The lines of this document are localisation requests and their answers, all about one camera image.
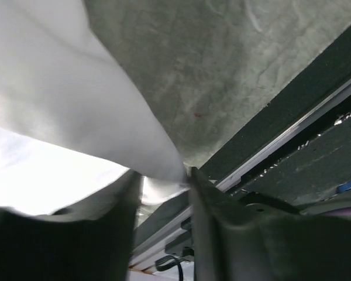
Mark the white garment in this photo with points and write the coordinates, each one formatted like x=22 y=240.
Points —
x=71 y=120

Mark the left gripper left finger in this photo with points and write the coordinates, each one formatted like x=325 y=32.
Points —
x=88 y=240

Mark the aluminium rail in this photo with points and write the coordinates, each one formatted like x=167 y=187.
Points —
x=156 y=243

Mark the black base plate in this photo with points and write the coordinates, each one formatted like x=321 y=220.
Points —
x=314 y=165

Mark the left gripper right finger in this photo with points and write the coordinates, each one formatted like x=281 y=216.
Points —
x=236 y=242

